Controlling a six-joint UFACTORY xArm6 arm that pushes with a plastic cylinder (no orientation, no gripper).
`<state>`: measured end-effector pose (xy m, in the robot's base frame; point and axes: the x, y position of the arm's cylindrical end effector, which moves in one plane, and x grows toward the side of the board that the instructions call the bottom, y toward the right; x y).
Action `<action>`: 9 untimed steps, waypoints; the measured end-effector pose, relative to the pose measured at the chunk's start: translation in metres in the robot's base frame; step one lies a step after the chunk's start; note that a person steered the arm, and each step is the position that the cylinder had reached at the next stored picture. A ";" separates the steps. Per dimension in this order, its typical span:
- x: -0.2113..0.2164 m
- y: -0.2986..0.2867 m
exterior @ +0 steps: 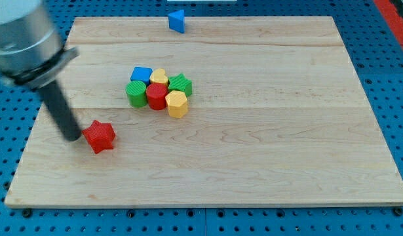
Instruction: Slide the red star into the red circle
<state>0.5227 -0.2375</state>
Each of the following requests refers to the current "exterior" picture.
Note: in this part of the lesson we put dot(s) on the yellow heart block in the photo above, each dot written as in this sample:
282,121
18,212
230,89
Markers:
159,76

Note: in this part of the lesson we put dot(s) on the red star block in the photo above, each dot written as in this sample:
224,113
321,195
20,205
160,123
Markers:
100,136

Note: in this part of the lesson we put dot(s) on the wooden board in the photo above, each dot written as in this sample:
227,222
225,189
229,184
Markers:
277,118

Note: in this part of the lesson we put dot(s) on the red cylinder block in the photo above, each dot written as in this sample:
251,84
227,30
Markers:
156,94

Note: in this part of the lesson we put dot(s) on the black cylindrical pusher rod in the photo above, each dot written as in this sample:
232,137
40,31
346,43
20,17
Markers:
57,105

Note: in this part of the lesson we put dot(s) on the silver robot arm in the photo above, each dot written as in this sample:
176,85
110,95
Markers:
32,54

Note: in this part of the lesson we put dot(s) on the green star block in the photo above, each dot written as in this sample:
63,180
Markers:
180,83

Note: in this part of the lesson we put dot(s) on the yellow hexagon block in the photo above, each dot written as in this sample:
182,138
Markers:
177,104

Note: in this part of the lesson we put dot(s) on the green cylinder block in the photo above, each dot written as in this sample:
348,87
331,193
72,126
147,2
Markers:
136,95

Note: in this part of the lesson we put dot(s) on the blue cube block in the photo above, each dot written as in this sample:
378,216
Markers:
141,74

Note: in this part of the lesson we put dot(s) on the blue triangle block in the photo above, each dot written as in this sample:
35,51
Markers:
176,21

